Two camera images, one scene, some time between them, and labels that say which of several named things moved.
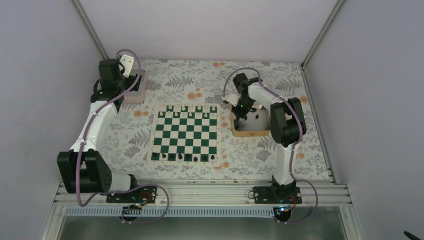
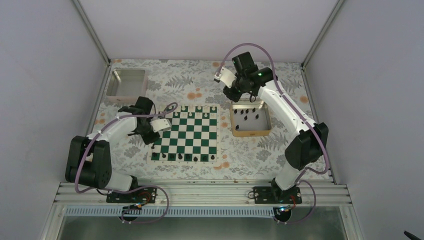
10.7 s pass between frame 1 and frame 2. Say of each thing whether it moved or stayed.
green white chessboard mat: stayed
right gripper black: moved
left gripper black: moved
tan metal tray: stayed
